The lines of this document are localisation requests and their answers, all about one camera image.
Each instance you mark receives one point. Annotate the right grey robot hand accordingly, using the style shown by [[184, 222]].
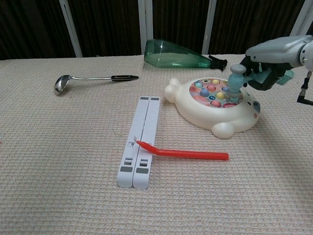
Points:
[[274, 51]]

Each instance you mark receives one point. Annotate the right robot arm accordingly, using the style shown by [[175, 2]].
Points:
[[308, 54]]

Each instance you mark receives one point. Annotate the white whack-a-mole toy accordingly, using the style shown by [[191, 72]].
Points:
[[195, 115]]

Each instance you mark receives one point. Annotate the white folding laptop stand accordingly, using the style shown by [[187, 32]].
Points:
[[144, 122]]

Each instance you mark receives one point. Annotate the white frame post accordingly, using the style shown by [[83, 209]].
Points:
[[209, 24], [145, 24], [302, 19], [71, 29]]

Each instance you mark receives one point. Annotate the beige woven tablecloth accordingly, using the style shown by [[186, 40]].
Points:
[[73, 147]]

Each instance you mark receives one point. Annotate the green spray bottle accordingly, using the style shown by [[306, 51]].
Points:
[[166, 56]]

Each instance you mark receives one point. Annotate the red bent plastic stick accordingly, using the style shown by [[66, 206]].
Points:
[[195, 154]]

